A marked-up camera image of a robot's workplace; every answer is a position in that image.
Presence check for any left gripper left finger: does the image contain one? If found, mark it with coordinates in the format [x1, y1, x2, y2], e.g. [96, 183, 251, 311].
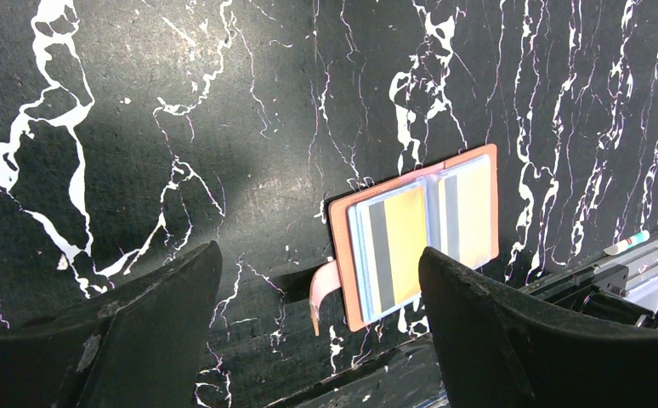
[0, 241, 223, 407]

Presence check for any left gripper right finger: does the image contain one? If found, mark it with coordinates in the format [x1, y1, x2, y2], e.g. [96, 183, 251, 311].
[418, 248, 658, 407]

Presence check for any green white marker pen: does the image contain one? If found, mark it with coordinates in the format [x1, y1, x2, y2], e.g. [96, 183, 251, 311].
[604, 230, 650, 256]

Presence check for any gold credit card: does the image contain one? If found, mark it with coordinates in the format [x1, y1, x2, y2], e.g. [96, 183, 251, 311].
[437, 159, 492, 269]

